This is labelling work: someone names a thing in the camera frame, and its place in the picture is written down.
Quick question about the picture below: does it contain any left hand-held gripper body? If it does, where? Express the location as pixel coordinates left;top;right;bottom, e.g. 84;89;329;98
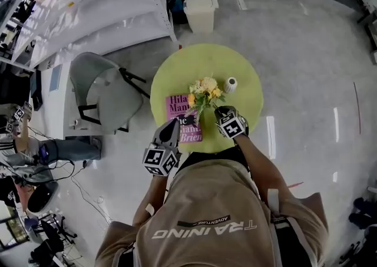
142;118;183;178

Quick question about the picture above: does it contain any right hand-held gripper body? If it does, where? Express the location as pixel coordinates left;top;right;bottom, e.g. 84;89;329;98
214;105;250;140

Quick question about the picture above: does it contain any white ribbed vase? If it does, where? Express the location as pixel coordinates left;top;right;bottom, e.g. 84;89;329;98
224;77;239;94

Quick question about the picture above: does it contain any yellow flowers bunch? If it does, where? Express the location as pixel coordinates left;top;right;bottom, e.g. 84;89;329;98
183;76;227;127

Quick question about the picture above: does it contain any person's left forearm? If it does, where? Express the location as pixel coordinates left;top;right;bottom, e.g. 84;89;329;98
132;171;172;229

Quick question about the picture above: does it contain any person's right forearm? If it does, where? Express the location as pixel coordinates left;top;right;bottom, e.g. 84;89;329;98
233;134;289;205

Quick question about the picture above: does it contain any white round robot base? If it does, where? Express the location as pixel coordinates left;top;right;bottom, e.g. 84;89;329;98
27;181;60;214

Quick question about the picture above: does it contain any pink book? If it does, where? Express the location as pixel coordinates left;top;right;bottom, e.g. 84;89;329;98
165;95;204;144

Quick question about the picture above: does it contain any person's beige printed shirt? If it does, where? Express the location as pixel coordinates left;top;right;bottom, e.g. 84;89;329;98
94;150;330;267

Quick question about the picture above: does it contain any round green cloth table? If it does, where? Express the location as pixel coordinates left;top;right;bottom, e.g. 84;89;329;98
150;42;264;155

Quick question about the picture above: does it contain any white lidded bin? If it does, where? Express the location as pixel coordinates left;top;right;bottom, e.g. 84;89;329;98
183;0;220;35

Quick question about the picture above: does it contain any white cabinet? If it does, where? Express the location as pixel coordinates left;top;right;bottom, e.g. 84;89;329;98
37;59;104;143

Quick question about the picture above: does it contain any dark bag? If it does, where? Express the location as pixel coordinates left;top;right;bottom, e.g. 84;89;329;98
168;0;189;25

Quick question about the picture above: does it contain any black office chair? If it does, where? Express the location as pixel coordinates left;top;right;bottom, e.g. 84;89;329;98
28;219;78;261

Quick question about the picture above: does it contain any white metal shelving rack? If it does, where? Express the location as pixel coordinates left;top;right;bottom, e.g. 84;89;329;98
0;0;181;70

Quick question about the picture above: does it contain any grey chair black frame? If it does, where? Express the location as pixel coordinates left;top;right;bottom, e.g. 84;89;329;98
69;51;151;136

